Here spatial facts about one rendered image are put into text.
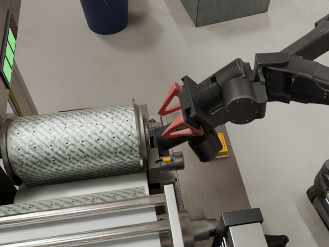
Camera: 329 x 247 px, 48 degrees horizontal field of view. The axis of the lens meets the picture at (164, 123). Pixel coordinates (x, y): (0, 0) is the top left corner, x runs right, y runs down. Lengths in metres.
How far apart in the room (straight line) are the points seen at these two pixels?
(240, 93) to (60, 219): 0.33
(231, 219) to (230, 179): 0.65
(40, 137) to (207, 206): 0.54
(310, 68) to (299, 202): 1.57
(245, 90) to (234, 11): 2.49
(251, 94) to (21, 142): 0.43
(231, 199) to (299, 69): 0.53
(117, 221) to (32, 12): 2.95
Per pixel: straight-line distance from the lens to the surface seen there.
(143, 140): 0.71
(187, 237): 0.55
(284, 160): 2.30
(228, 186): 1.11
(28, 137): 0.73
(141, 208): 0.47
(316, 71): 0.67
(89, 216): 0.48
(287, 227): 2.11
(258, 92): 0.63
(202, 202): 1.08
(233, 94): 0.61
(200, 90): 0.68
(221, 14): 3.04
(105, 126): 0.71
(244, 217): 0.48
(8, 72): 1.06
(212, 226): 0.57
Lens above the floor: 1.88
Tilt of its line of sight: 53 degrees down
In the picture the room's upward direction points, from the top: straight up
